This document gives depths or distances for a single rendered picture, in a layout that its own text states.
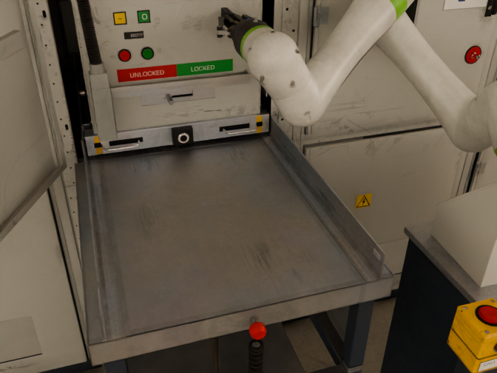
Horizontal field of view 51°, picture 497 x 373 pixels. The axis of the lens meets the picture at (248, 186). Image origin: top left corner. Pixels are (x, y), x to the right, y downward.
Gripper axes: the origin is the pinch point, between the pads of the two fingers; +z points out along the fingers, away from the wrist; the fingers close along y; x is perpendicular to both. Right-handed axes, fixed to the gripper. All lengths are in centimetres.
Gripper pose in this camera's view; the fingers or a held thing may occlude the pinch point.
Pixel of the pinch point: (227, 16)
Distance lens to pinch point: 144.3
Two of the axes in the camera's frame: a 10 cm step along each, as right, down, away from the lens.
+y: 9.5, -1.6, 2.6
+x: 0.0, -8.4, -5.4
